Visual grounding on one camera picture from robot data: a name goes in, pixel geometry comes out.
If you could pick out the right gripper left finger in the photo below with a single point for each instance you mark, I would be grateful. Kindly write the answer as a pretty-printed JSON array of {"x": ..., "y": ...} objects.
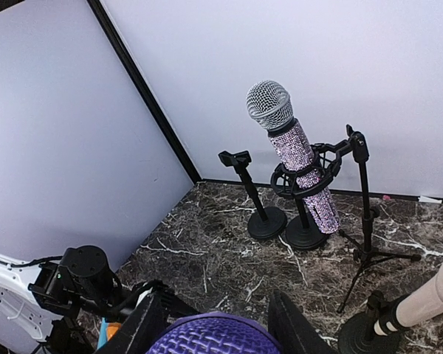
[{"x": 139, "y": 331}]

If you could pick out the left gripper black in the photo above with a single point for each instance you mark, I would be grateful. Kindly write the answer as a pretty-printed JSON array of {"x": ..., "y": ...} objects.
[{"x": 173, "y": 307}]

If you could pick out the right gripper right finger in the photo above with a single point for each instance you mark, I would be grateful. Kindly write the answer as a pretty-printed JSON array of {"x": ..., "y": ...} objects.
[{"x": 291, "y": 329}]

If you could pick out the orange microphone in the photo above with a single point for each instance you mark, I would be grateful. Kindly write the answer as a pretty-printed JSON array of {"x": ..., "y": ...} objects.
[{"x": 111, "y": 329}]

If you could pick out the blue microphone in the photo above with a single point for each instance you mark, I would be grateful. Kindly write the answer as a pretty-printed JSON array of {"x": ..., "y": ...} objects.
[{"x": 102, "y": 338}]

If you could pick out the purple microphone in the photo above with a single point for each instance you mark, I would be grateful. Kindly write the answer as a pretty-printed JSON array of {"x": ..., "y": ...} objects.
[{"x": 215, "y": 332}]

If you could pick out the black stand of pink microphone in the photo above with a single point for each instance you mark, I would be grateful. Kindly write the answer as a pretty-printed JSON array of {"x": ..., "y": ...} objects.
[{"x": 358, "y": 335}]

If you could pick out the black stand of orange microphone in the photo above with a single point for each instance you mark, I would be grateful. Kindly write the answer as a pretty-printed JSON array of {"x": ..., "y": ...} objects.
[{"x": 302, "y": 232}]

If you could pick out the black stand of blue microphone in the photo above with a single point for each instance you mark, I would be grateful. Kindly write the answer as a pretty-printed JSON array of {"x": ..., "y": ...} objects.
[{"x": 266, "y": 222}]

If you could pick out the pink microphone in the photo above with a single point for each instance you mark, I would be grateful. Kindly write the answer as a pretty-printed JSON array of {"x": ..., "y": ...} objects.
[{"x": 423, "y": 304}]

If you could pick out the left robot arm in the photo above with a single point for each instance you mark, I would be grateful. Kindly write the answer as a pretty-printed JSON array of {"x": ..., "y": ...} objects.
[{"x": 74, "y": 303}]

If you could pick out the silver glitter microphone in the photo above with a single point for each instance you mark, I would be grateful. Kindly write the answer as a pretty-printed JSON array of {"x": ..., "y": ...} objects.
[{"x": 269, "y": 104}]

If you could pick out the black tripod shock-mount stand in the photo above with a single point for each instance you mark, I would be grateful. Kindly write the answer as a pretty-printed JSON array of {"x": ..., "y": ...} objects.
[{"x": 357, "y": 214}]

